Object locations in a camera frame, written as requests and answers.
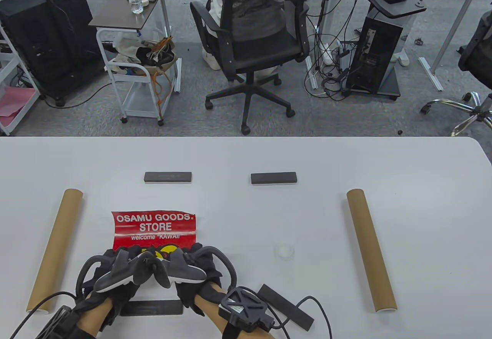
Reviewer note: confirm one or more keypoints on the person's left hand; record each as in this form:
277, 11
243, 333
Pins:
115, 296

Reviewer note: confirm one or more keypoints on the person's right hand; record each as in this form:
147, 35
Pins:
196, 293

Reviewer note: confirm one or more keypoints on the black handheld controller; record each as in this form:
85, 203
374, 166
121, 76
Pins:
188, 270
119, 273

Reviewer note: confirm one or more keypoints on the black rectangular weight bar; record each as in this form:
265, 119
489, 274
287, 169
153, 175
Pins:
292, 308
273, 178
167, 177
153, 308

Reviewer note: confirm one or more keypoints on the brown cardboard mailing tube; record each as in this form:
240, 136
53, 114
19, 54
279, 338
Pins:
54, 250
369, 246

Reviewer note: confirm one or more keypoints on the red cartoon face poster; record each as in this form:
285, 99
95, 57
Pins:
153, 227

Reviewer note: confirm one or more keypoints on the person's right forearm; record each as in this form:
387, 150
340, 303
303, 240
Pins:
215, 312

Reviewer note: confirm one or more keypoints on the person's left forearm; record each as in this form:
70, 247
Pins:
92, 319

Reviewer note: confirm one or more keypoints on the white metal rack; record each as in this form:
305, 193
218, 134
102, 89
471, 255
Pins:
26, 114

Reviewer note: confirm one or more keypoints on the white rolling cart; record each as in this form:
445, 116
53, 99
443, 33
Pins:
130, 80

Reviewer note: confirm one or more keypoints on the pink sheet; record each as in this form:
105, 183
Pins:
15, 100

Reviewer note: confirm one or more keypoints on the black mesh office chair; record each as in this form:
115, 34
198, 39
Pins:
265, 47

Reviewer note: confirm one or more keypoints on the large black cabinet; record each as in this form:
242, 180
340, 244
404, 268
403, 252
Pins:
50, 35

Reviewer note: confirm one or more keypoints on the brown side table top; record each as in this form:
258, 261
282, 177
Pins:
119, 12

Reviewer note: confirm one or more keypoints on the silver metal pole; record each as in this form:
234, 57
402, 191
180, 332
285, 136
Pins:
163, 8

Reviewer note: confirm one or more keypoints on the black computer tower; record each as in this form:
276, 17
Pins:
376, 50

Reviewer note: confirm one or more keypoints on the chrome chair base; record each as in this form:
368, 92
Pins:
453, 103

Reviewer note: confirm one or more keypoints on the white desk leg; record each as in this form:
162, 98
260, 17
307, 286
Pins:
430, 73

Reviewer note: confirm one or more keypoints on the black padded chair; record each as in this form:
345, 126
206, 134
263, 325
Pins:
480, 54

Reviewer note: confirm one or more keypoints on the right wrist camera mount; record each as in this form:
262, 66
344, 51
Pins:
244, 310

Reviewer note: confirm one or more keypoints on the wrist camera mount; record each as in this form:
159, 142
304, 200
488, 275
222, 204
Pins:
57, 323
244, 310

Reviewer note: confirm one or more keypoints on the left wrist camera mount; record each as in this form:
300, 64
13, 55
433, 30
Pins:
57, 323

